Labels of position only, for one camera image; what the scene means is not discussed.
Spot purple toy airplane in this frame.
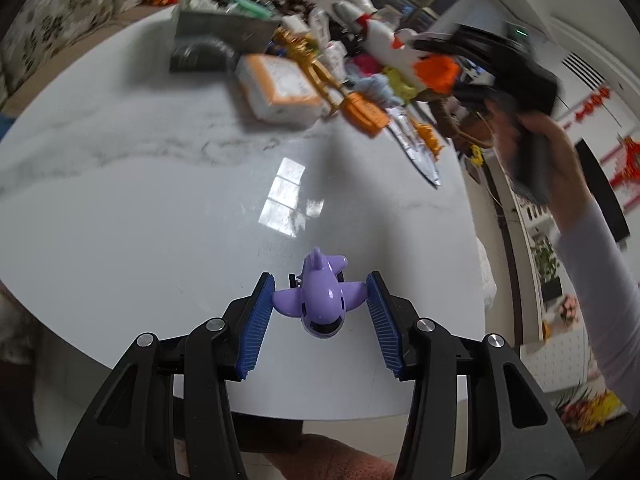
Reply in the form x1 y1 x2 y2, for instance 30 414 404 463
271 247 368 339

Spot orange white parcel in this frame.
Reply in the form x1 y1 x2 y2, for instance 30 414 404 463
235 53 323 128

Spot grey sleeved forearm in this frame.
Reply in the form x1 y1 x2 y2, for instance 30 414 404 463
555 202 639 415

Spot right hand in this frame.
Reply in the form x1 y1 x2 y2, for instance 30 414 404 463
486 100 593 234

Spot orange plush toy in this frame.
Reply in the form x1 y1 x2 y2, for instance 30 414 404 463
413 53 462 96

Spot silver foil wrapper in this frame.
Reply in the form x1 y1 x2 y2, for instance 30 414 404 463
386 106 442 188

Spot black television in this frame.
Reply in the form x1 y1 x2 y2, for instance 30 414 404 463
575 139 630 243

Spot red chinese knot decoration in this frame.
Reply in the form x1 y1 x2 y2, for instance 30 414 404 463
600 136 640 190

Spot pink fluffy trouser legs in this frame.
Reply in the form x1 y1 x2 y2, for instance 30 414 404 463
264 434 396 479

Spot gold figurine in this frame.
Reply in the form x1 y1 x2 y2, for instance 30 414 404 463
273 27 346 116

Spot grey tray of clutter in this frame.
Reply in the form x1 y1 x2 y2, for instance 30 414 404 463
169 0 282 73

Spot floral cushion beige sofa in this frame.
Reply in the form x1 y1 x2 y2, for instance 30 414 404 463
1 0 143 101

